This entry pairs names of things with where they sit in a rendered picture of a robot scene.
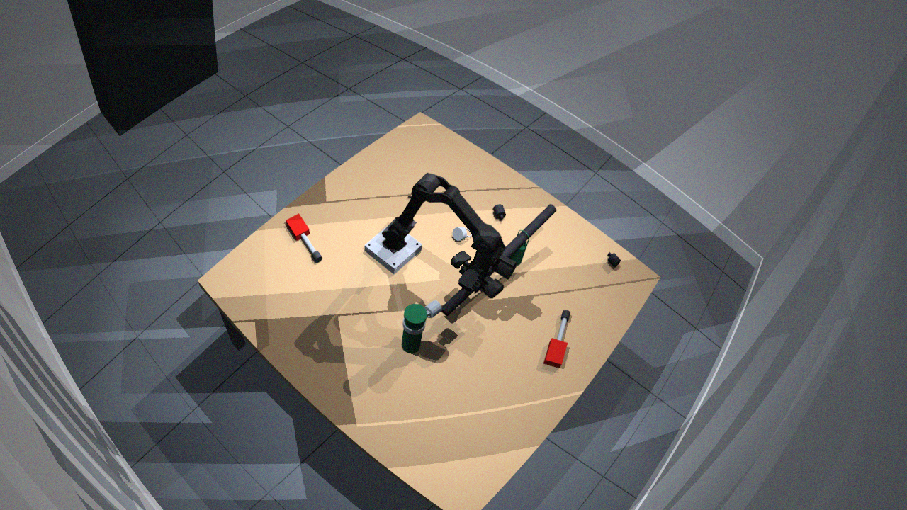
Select red block with grey rod and black knob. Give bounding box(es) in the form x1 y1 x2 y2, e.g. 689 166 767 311
286 213 322 263
543 310 570 368

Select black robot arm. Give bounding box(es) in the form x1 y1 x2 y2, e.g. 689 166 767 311
382 173 517 292

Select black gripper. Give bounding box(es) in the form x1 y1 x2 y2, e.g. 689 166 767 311
451 251 504 298

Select dark grey cylindrical pipe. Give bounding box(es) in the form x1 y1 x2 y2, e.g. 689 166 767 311
442 204 556 316

